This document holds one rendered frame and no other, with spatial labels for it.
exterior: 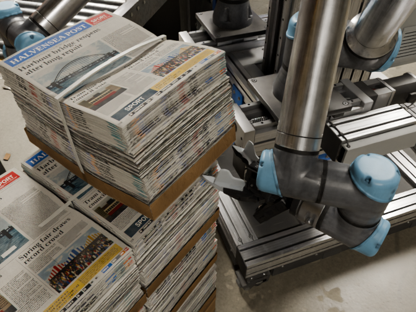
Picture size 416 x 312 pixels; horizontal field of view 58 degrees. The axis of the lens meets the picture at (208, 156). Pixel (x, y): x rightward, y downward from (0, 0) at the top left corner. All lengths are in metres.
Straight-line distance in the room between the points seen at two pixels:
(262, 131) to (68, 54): 0.55
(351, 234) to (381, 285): 1.06
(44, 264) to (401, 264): 1.47
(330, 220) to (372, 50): 0.43
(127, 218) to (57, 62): 0.34
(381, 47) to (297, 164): 0.44
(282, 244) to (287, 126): 0.90
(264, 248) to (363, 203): 0.84
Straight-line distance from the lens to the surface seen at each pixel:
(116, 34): 0.87
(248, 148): 0.82
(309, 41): 0.61
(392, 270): 1.82
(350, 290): 1.71
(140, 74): 0.72
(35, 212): 0.85
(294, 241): 1.48
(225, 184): 0.77
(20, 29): 1.11
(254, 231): 1.51
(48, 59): 0.82
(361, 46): 0.96
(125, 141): 0.61
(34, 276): 0.76
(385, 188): 0.62
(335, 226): 0.72
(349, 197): 0.64
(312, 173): 0.63
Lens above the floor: 1.45
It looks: 45 degrees down
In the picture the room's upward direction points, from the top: straight up
